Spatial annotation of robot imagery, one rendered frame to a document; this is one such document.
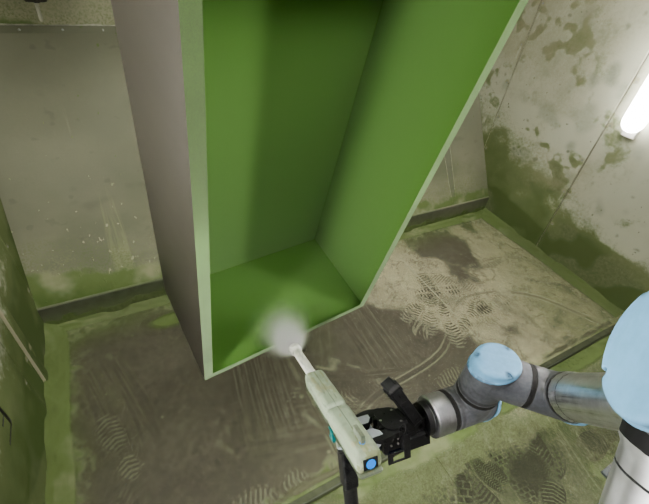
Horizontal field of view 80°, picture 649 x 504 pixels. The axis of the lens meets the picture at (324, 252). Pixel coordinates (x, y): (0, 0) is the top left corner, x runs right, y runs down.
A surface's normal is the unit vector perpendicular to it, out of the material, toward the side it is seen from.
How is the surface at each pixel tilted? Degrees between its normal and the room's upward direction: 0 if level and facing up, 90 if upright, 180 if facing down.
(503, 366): 5
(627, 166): 90
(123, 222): 57
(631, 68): 90
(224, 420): 0
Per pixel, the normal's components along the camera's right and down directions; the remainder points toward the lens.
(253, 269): 0.21, -0.63
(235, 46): 0.52, 0.72
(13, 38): 0.44, 0.09
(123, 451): 0.10, -0.76
